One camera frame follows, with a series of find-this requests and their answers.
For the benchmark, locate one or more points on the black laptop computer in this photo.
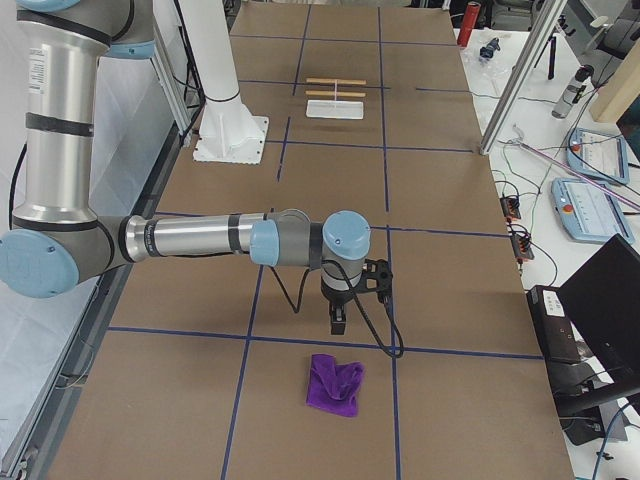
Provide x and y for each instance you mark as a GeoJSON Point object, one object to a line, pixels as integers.
{"type": "Point", "coordinates": [601, 301]}

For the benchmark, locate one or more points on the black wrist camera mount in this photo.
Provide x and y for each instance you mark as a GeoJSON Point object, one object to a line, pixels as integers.
{"type": "Point", "coordinates": [376, 278]}

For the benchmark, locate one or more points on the orange connector block far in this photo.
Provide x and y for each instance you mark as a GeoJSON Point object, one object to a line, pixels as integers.
{"type": "Point", "coordinates": [510, 206]}

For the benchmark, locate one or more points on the near blue teach pendant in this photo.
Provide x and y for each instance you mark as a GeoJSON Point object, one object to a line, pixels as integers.
{"type": "Point", "coordinates": [588, 213]}

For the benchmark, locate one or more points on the white wooden towel rack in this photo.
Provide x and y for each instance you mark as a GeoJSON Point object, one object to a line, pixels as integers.
{"type": "Point", "coordinates": [335, 103]}

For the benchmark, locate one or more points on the purple towel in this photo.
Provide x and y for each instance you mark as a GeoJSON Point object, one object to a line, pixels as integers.
{"type": "Point", "coordinates": [334, 387]}

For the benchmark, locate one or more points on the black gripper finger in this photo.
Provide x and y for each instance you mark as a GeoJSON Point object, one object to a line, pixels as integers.
{"type": "Point", "coordinates": [332, 315]}
{"type": "Point", "coordinates": [339, 319]}

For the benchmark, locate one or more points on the grey water bottle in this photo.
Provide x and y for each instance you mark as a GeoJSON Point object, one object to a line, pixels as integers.
{"type": "Point", "coordinates": [573, 92]}

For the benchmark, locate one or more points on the orange connector block near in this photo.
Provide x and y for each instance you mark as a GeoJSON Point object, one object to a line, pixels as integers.
{"type": "Point", "coordinates": [521, 245]}

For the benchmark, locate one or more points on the black monitor stand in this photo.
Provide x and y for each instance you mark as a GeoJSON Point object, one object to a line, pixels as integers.
{"type": "Point", "coordinates": [585, 404]}

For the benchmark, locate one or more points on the red cylinder bottle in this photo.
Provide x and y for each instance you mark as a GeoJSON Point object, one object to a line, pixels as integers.
{"type": "Point", "coordinates": [468, 23]}

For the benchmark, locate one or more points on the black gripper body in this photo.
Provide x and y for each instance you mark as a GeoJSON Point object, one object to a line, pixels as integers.
{"type": "Point", "coordinates": [333, 297]}

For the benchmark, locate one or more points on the aluminium frame post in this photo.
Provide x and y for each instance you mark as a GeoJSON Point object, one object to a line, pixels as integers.
{"type": "Point", "coordinates": [537, 38]}

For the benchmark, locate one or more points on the blue teach pendant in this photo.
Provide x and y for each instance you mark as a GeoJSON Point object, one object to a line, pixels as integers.
{"type": "Point", "coordinates": [588, 213]}
{"type": "Point", "coordinates": [599, 156]}

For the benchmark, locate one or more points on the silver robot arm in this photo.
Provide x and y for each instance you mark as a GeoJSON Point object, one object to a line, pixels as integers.
{"type": "Point", "coordinates": [56, 241]}

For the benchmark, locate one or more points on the pink metal rod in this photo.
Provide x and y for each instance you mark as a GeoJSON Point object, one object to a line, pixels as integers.
{"type": "Point", "coordinates": [626, 201]}

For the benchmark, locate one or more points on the orange connector block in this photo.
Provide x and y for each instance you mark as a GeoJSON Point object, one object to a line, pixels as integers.
{"type": "Point", "coordinates": [521, 245]}
{"type": "Point", "coordinates": [510, 206]}

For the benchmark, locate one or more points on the blue black handheld tool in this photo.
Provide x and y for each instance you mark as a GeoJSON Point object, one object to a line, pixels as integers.
{"type": "Point", "coordinates": [488, 51]}

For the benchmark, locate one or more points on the far blue teach pendant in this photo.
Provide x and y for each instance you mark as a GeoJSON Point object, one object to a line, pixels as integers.
{"type": "Point", "coordinates": [599, 156]}

